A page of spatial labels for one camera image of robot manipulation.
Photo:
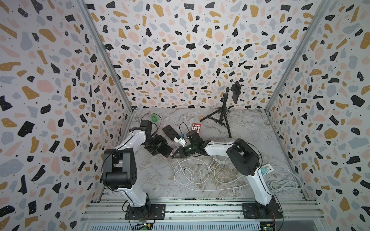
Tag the right circuit board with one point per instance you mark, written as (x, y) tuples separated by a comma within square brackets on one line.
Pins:
[(267, 226)]

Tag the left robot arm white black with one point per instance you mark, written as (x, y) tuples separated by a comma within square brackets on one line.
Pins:
[(119, 169)]

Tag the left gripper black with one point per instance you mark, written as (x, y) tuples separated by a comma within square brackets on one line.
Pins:
[(160, 139)]

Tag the green tape roll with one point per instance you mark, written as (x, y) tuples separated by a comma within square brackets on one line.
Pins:
[(154, 118)]

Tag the aluminium rail frame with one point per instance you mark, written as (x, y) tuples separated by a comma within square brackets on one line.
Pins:
[(203, 215)]

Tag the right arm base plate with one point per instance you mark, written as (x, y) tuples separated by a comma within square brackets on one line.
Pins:
[(257, 211)]

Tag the phone on tripod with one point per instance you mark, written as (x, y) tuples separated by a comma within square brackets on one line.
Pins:
[(236, 89)]

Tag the black tripod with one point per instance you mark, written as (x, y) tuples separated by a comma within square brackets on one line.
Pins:
[(223, 111)]

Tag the red calculator toy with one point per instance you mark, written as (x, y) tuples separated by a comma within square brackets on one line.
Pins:
[(196, 127)]

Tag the pink case phone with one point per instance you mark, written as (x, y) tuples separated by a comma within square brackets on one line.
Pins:
[(163, 149), (171, 133)]

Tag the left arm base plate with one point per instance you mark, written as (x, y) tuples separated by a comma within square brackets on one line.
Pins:
[(152, 212)]

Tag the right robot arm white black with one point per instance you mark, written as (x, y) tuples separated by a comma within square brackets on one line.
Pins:
[(245, 159)]

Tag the left circuit board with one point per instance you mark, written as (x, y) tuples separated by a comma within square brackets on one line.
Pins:
[(143, 225)]

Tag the circuit board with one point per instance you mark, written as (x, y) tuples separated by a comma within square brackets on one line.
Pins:
[(267, 226), (143, 225)]

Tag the white power strip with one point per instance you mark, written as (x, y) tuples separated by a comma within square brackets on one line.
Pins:
[(265, 169)]

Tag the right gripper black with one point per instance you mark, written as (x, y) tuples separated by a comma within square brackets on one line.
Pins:
[(180, 151)]

